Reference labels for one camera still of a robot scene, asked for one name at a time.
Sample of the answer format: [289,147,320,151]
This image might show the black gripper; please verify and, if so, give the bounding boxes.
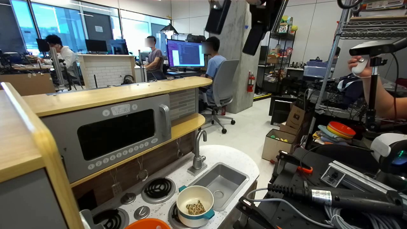
[242,0,291,58]

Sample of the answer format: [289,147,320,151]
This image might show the white handheld controller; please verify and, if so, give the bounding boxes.
[353,59,369,76]

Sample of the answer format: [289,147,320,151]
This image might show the bystander forearm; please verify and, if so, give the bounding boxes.
[363,71,407,121]

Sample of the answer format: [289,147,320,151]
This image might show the orange plastic bowl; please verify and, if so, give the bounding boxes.
[125,217,174,229]

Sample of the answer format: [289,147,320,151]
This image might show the bystander hand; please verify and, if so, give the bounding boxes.
[348,55,375,79]

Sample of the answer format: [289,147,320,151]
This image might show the black snack shelf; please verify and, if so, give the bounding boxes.
[258,16,299,96]

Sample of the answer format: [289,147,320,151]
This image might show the red fire extinguisher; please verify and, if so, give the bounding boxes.
[246,71,259,95]

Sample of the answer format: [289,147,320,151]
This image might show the seated person dark hair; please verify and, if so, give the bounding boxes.
[203,36,230,107]

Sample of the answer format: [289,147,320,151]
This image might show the grey office chair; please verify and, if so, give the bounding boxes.
[202,60,242,135]

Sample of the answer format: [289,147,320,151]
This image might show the large lit computer monitor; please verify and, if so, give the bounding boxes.
[166,39,208,72]

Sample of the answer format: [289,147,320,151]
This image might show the dark pendant lamp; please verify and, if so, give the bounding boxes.
[160,20,181,36]

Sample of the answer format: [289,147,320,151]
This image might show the small brown cardboard box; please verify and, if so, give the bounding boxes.
[286,105,310,134]

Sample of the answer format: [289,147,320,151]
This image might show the person in grey shirt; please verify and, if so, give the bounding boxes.
[143,35,167,83]

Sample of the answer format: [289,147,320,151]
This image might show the open cardboard box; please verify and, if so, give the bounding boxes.
[261,128,301,163]

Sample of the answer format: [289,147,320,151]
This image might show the stack of coloured plates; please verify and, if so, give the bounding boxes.
[324,120,358,143]

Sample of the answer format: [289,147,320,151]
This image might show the silver toy faucet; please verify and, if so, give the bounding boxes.
[188,128,210,176]

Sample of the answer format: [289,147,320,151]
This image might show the dark computer monitor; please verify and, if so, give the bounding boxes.
[109,39,130,57]
[85,39,110,54]

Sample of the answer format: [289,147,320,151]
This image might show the grey toy sink basin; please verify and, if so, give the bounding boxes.
[189,162,250,213]

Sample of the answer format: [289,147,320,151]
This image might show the white brick pattern partition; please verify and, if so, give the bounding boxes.
[79,54,138,91]

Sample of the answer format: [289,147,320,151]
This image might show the wooden toy kitchen unit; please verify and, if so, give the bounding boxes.
[0,76,261,229]

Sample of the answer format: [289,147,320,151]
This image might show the grey toy microwave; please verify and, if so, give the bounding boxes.
[41,93,174,185]

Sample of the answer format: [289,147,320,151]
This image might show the black coil stove burner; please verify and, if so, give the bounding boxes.
[91,208,132,229]
[141,177,177,205]
[167,203,189,229]

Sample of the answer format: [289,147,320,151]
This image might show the brown toy food pieces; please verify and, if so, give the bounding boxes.
[185,200,209,217]

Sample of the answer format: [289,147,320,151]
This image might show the metal wire rack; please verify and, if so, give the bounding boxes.
[315,0,407,113]

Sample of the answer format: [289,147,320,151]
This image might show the black camera on stand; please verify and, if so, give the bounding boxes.
[348,37,407,132]

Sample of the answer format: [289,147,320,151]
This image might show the black clamp orange handle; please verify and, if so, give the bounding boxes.
[274,151,316,177]

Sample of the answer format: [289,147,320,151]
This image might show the thin grey cable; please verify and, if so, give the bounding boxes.
[245,188,338,229]

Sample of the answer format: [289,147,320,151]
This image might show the aluminium extrusion rail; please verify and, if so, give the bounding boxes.
[320,160,401,202]

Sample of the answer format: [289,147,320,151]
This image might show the black corrugated cable conduit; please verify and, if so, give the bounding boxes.
[266,181,407,219]

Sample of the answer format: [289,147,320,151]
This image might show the white pot teal handles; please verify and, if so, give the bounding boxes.
[176,185,218,229]

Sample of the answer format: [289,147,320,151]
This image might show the white cable bundle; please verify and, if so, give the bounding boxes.
[324,205,407,229]

